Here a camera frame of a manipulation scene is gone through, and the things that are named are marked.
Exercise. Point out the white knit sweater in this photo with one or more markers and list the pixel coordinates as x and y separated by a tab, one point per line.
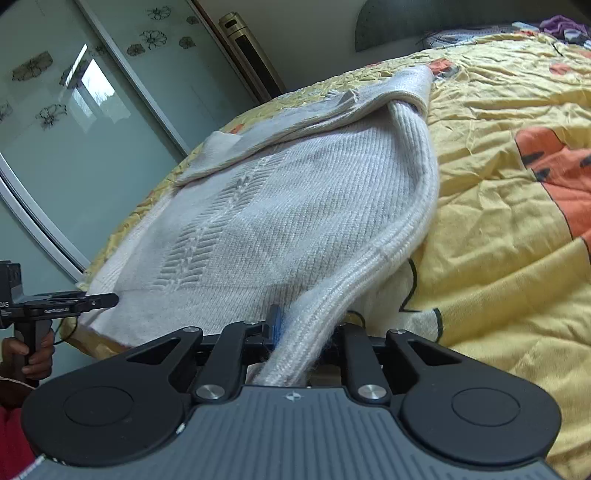
277	207

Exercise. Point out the printed pillow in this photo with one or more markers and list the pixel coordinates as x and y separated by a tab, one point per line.
443	39

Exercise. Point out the person's left forearm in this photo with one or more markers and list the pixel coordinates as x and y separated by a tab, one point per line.
11	438

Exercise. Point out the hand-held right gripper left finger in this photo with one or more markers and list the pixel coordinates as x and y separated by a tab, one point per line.
275	325

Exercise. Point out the frosted glass wardrobe door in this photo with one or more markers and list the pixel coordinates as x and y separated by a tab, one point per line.
184	69
69	161

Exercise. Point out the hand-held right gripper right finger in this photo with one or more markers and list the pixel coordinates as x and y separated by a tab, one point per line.
352	344

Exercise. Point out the yellow printed bedspread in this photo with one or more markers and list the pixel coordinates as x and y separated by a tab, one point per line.
498	230

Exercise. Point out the purple cloth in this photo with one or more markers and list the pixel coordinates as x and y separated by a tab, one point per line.
561	24

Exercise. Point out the person's left hand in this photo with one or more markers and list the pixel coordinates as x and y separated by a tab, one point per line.
39	362

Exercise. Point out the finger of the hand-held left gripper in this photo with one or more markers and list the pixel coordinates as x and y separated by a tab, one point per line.
55	294
92	304

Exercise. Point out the grey padded headboard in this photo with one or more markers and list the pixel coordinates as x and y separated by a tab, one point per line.
392	23

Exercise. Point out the white remote control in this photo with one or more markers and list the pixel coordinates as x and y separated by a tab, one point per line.
526	26

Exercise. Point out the gold tower air conditioner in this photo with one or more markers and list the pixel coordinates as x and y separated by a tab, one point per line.
254	55

